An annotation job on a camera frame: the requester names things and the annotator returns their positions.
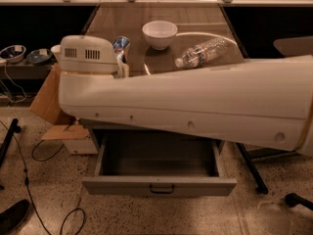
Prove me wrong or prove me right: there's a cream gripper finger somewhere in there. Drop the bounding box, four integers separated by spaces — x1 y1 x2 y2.
116 52 129 78

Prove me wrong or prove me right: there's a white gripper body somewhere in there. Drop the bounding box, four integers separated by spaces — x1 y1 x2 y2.
60 35 118 73

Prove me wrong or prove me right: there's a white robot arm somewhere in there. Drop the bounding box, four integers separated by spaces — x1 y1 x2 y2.
59 35 313 156

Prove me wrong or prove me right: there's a grey drawer cabinet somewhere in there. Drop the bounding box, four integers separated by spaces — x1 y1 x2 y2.
79 4 245 139

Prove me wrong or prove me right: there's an open middle drawer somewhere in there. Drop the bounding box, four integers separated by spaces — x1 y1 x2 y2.
82 130 237 197

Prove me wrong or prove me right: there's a white paper cup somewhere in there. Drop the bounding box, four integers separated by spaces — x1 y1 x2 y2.
51 44 62 63

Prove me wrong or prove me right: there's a blue bowl right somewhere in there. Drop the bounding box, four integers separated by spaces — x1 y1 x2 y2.
26 49 52 66

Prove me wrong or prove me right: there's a blue bowl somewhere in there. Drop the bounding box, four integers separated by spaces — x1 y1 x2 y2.
26 49 52 66
0 45 26 64

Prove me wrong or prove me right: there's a white bowl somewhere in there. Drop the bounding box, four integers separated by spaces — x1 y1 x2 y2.
142 21 178 50

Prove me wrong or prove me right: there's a brown cardboard piece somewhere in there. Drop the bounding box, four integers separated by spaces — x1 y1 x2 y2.
29 64 72 125

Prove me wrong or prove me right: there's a blue bowl left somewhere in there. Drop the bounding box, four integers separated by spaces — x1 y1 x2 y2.
0 45 26 64

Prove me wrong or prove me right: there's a low grey shelf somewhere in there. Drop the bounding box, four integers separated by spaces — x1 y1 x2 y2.
0 60 55 79

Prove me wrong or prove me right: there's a clear plastic water bottle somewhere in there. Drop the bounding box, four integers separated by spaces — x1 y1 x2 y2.
175 37 228 69

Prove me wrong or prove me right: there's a flat cardboard sheet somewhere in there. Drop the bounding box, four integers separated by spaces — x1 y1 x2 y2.
41 125 89 140

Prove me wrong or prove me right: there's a black stand leg left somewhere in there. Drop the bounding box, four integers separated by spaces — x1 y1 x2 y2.
0 117 22 191

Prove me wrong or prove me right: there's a black shoe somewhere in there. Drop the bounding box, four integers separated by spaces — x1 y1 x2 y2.
0 199 30 235

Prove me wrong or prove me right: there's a black caster foot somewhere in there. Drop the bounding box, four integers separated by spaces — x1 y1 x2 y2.
285 193 313 211

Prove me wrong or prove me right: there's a black floor cable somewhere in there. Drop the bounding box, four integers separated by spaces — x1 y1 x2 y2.
0 119 87 235

